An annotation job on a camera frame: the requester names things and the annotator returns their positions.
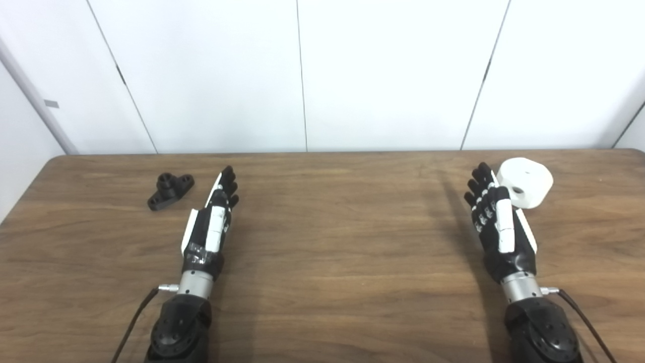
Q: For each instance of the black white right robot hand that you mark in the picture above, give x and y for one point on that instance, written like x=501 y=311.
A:
x=491 y=237

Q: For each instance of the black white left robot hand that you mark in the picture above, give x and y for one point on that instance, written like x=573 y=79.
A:
x=201 y=237

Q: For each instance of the black flanged holder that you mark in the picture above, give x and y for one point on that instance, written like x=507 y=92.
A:
x=168 y=191

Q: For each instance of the round white plastic piece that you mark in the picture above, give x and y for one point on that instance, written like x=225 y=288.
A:
x=531 y=184

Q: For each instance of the small gray wall label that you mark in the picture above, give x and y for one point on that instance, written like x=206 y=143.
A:
x=51 y=104

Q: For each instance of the gray wall corner strip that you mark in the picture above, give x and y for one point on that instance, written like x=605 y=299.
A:
x=35 y=96

